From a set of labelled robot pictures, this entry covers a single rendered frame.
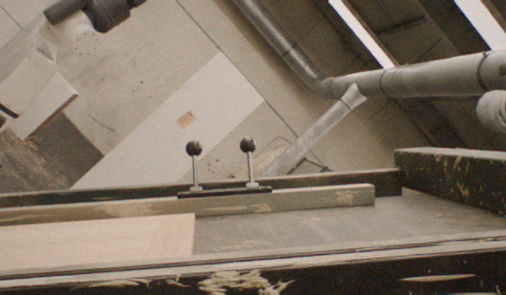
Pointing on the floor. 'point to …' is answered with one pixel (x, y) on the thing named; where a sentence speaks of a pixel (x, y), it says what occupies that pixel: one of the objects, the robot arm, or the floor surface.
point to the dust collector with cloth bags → (257, 165)
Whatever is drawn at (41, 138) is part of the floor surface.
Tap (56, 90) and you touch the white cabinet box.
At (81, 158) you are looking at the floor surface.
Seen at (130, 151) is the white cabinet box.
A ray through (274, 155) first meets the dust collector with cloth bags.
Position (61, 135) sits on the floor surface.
